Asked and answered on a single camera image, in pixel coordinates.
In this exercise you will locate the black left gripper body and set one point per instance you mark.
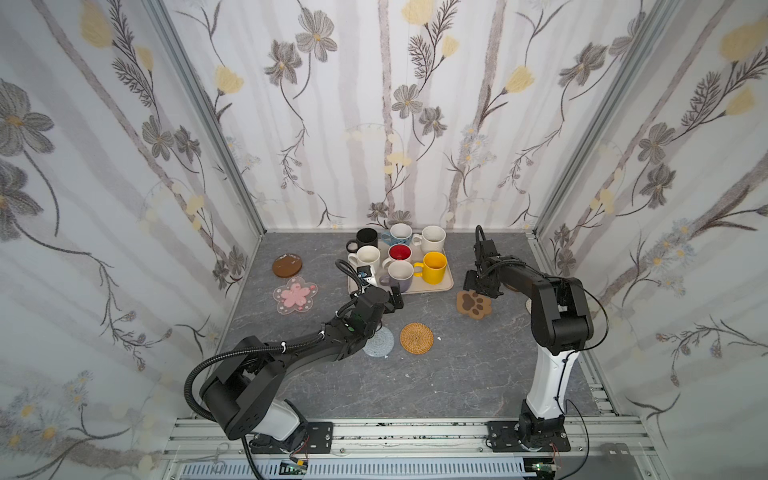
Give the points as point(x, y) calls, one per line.
point(389, 299)

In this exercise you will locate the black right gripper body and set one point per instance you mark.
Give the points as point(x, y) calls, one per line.
point(483, 261)

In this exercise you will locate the brown paw shaped coaster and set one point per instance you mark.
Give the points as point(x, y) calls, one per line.
point(473, 305)

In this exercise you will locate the woven rattan round coaster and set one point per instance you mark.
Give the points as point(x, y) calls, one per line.
point(416, 338)

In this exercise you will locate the grey blue round coaster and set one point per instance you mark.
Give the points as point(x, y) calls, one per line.
point(381, 344)

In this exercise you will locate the pink flower coaster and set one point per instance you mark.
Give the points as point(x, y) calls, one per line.
point(296, 295)

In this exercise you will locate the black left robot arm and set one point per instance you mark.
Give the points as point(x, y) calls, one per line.
point(237, 389)

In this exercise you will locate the dark brown round coaster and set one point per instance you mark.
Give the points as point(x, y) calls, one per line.
point(287, 265)

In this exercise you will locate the beige plastic tray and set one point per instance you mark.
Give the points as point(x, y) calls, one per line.
point(418, 284)

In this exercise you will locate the purple mug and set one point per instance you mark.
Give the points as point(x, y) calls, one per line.
point(397, 273)

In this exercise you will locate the plain white mug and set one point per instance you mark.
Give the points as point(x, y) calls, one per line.
point(367, 256)

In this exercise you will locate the yellow mug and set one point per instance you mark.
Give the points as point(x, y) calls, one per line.
point(431, 269)

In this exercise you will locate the white mug red inside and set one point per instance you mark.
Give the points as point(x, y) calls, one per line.
point(397, 252)

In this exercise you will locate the black mug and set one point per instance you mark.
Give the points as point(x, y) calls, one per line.
point(363, 237)

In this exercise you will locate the white speckled mug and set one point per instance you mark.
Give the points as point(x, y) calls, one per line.
point(431, 239)

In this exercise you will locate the blue patterned mug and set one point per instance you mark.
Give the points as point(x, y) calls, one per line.
point(398, 234)

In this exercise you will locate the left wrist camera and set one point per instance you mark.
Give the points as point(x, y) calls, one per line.
point(366, 276)

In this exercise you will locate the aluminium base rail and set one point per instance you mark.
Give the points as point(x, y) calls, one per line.
point(607, 447)

